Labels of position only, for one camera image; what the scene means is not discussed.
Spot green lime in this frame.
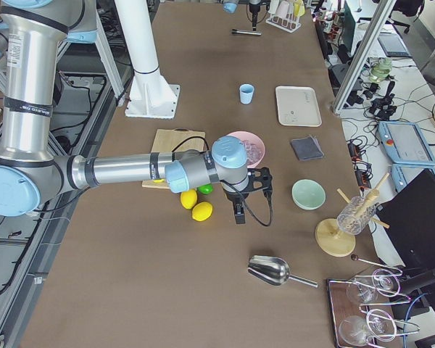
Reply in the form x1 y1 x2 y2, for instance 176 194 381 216
197 183 214 195

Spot yellow cup on rack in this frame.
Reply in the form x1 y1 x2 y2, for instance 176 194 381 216
294 0 305 17

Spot grey folded cloth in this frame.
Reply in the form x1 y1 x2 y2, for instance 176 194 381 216
290 135 324 161

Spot green bowl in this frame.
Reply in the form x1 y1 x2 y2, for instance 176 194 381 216
291 179 326 210

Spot black monitor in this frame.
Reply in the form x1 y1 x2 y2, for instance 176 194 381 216
378 169 435 269

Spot steel muddler black tip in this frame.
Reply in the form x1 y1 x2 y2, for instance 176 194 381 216
231 28 262 36

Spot white wire cup rack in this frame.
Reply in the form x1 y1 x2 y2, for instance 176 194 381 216
265 0 302 33

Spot cream rectangular tray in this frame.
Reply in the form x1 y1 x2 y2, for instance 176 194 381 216
275 86 322 128

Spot aluminium frame post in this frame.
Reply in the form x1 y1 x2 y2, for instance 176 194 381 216
331 0 396 116

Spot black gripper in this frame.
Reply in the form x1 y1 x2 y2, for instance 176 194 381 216
222 183 249 225
249 0 260 30

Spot blue teach pendant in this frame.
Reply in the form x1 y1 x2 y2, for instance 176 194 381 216
391 164 435 193
378 121 435 167

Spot pink cup on rack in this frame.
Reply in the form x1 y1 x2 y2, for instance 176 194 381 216
275 0 289 19

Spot white cup on rack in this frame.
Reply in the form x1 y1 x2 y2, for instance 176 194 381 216
268 0 279 15

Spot clear fake ice cubes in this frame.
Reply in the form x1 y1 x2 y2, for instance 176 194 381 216
243 141 263 166

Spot wooden cup tree stand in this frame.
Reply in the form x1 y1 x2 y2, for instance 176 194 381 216
315 173 389 257

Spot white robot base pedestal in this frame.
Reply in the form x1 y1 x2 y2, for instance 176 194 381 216
115 0 180 120

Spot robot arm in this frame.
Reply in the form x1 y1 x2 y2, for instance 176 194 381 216
0 1 250 217
220 0 262 31

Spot wine glass holder tray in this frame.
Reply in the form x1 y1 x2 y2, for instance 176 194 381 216
326 266 420 347

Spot bamboo cutting board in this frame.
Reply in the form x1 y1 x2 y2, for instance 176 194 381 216
141 128 207 190

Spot steel ice scoop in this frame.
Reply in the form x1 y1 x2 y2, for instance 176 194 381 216
247 255 318 288

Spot textured glass tumbler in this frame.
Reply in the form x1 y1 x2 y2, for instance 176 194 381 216
336 196 376 235

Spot yellow lemon near board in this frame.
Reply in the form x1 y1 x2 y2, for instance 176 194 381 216
180 189 198 210

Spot pink bowl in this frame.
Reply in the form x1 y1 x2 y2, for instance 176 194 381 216
227 130 265 168

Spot yellow lemon far left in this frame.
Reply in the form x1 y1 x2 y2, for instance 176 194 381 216
191 202 213 222

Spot light blue cup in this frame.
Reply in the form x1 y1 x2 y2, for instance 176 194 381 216
239 83 254 104

